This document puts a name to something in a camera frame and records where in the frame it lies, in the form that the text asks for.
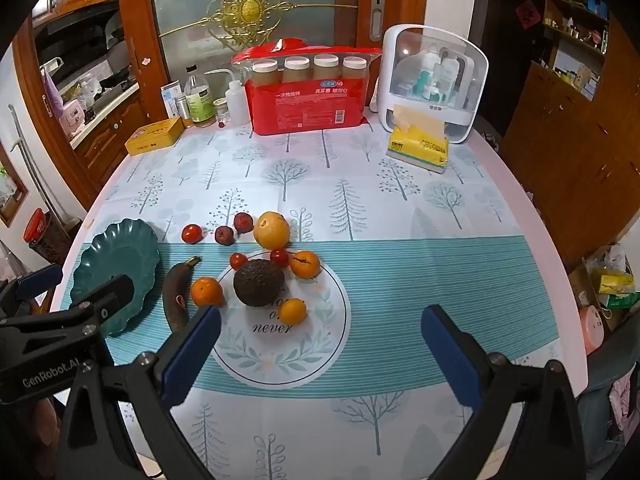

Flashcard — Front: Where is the overripe dark banana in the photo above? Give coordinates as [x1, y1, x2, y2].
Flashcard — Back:
[161, 256, 202, 333]

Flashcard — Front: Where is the dark green scalloped plate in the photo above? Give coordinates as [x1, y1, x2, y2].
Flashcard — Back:
[70, 217, 161, 338]

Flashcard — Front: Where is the wooden wall shelf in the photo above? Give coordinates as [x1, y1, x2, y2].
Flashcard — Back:
[542, 0, 612, 106]

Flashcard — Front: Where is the yellow sponge pack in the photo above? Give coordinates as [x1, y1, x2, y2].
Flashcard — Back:
[386, 105, 449, 175]

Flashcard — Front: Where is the white plastic appliance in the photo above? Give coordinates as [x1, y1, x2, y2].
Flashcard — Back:
[376, 24, 489, 145]

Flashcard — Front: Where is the small yellow-orange citrus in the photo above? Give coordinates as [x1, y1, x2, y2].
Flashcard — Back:
[278, 298, 307, 325]

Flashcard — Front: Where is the door handle lock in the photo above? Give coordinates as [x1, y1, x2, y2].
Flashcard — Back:
[369, 0, 386, 41]

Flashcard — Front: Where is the large yellow orange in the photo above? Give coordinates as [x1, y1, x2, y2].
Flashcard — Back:
[253, 211, 291, 250]

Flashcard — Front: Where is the white and blue carton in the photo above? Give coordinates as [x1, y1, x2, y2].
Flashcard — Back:
[161, 81, 187, 120]

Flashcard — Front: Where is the box of packaging waste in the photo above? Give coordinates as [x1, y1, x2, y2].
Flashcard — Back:
[567, 245, 640, 331]

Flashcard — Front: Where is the wooden sideboard cabinet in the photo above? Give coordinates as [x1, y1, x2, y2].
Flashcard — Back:
[500, 60, 640, 286]

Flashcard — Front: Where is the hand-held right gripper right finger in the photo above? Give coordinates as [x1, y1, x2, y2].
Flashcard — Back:
[421, 304, 587, 480]

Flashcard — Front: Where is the orange tangerine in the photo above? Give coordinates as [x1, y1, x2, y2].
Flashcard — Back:
[190, 277, 225, 308]
[289, 250, 321, 280]

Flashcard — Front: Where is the wooden lower kitchen cabinet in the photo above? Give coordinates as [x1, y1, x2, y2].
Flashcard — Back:
[70, 82, 151, 206]

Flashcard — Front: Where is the glass door gold ornament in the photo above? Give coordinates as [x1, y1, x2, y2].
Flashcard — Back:
[150, 0, 361, 126]

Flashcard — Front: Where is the red plastic package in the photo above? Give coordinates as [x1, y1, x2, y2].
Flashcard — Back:
[231, 39, 383, 136]

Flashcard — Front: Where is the yellow tin box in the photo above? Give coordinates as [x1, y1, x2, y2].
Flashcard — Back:
[124, 116, 184, 156]

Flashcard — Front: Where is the dark brown avocado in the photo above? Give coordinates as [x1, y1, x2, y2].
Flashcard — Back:
[233, 259, 287, 307]

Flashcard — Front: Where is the white squeeze bottle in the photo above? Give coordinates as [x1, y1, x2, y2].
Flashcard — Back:
[205, 67, 251, 127]

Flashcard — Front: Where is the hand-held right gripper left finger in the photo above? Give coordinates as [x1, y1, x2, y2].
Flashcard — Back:
[59, 304, 222, 480]

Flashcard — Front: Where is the small metal can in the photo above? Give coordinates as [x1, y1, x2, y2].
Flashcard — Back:
[175, 96, 195, 129]

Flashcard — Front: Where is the green label glass bottle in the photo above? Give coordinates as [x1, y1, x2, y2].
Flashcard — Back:
[185, 65, 215, 128]

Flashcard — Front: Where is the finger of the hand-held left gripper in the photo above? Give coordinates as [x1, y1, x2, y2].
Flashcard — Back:
[0, 261, 64, 318]
[65, 274, 135, 337]

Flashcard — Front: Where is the red lid bin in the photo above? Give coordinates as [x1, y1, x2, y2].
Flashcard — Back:
[24, 208, 71, 263]

